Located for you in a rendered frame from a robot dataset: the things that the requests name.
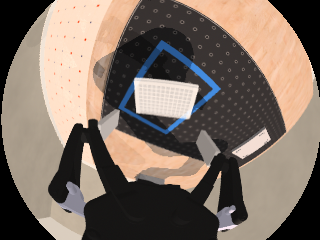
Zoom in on blue tape outline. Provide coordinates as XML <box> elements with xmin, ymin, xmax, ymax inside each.
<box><xmin>119</xmin><ymin>40</ymin><xmax>220</xmax><ymax>134</ymax></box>

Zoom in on white well plate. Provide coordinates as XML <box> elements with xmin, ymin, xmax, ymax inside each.
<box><xmin>134</xmin><ymin>77</ymin><xmax>199</xmax><ymax>119</ymax></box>

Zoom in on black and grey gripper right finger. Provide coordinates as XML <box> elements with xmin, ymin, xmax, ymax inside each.
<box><xmin>172</xmin><ymin>130</ymin><xmax>248</xmax><ymax>232</ymax></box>

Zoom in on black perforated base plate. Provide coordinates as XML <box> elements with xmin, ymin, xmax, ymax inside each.
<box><xmin>101</xmin><ymin>0</ymin><xmax>287</xmax><ymax>167</ymax></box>

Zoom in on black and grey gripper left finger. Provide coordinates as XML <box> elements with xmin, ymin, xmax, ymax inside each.
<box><xmin>48</xmin><ymin>109</ymin><xmax>149</xmax><ymax>222</ymax></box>

